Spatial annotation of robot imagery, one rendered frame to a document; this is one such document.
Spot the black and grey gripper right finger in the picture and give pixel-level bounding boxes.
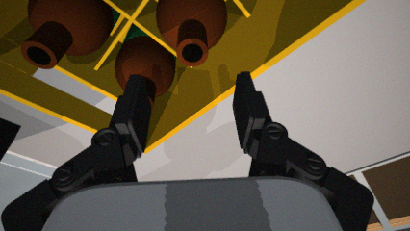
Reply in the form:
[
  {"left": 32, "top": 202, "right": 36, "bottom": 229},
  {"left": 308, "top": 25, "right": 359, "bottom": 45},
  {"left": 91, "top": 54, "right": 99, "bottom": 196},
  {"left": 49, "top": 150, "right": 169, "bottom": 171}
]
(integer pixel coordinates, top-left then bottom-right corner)
[{"left": 233, "top": 71, "right": 374, "bottom": 231}]

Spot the yellow translucent crate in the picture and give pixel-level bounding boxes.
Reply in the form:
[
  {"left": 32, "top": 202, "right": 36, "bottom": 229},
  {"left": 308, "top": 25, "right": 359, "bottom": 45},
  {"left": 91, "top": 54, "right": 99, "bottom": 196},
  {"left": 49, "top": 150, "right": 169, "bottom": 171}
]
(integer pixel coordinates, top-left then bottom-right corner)
[{"left": 0, "top": 0, "right": 366, "bottom": 146}]

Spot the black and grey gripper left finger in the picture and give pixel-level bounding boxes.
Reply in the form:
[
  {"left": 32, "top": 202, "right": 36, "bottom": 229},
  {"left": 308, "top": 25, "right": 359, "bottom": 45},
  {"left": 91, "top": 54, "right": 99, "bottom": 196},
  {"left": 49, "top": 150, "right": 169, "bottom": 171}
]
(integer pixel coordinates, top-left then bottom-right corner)
[{"left": 1, "top": 74, "right": 151, "bottom": 231}]

